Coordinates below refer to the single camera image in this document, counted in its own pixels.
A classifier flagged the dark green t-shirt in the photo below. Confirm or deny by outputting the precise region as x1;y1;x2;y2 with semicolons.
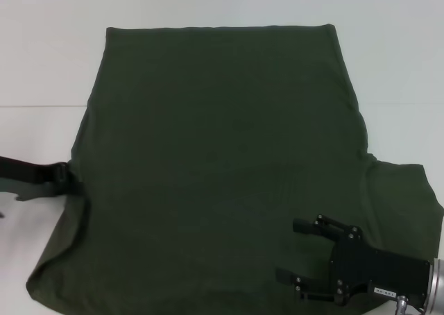
24;23;444;315

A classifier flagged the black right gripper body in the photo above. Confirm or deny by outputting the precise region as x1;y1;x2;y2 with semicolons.
328;236;432;306

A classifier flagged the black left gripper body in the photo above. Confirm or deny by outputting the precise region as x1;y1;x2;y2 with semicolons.
0;156;41;185

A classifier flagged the right arm cable with connector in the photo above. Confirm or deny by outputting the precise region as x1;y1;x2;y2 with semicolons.
395;293;426;315

